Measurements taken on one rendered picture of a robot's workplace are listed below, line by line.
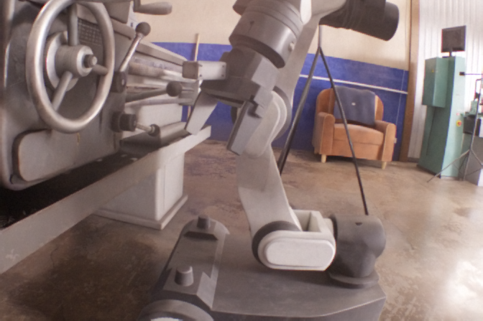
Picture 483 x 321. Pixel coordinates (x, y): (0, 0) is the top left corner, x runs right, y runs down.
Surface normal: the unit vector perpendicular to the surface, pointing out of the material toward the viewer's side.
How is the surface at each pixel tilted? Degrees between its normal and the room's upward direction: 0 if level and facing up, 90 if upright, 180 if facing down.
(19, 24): 90
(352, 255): 90
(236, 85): 66
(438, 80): 90
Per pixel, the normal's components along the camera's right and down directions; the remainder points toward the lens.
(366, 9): -0.13, 0.52
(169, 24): -0.12, 0.14
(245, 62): -0.69, -0.39
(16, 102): 0.99, 0.11
